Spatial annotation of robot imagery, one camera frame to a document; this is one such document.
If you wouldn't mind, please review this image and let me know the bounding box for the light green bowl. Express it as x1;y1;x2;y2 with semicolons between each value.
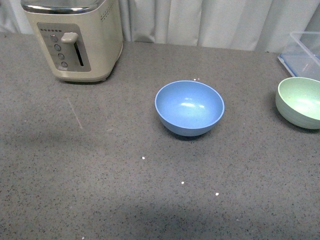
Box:
275;77;320;130

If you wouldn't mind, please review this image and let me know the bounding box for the cream toaster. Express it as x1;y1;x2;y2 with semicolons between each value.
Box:
20;0;123;83

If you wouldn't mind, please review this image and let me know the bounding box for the blue-rimmed container lid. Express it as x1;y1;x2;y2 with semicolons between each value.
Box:
278;53;320;81

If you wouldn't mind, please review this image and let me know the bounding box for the clear plastic container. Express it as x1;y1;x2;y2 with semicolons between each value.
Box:
289;31;320;66

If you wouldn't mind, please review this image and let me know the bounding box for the blue bowl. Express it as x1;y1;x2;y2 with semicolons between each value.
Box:
154;80;225;137

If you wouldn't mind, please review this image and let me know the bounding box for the white curtain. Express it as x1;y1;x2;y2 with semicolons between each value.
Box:
0;0;320;54

